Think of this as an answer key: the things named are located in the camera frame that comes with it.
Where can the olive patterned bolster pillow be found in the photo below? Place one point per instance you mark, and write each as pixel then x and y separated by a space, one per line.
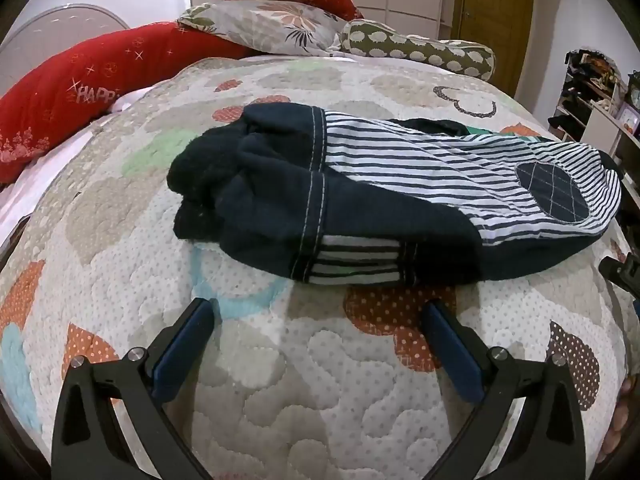
pixel 400 45

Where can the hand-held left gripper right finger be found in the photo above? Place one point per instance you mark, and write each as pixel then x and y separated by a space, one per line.
pixel 452 350

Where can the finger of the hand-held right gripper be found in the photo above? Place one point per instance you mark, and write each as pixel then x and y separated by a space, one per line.
pixel 622 275

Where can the grey floral pillow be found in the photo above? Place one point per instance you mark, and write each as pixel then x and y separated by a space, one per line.
pixel 260 25

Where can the white arched headboard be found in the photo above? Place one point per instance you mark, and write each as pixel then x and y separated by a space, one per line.
pixel 40 30

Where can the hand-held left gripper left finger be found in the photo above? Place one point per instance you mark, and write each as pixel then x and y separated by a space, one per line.
pixel 185 350

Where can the white bed sheet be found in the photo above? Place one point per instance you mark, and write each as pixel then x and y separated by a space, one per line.
pixel 25 195

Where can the long red embroidered pillow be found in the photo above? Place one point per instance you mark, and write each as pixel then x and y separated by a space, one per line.
pixel 75 75

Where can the heart patterned quilt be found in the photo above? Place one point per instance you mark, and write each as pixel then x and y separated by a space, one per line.
pixel 325 385

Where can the cluttered shoe shelf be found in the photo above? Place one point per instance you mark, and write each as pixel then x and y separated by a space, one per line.
pixel 585 85

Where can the navy white striped shirt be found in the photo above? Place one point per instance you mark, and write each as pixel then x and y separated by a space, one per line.
pixel 280 210

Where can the wooden door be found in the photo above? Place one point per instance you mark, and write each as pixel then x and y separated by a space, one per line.
pixel 500 10

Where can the person's right hand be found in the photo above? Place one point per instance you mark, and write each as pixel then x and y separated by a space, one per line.
pixel 627 410

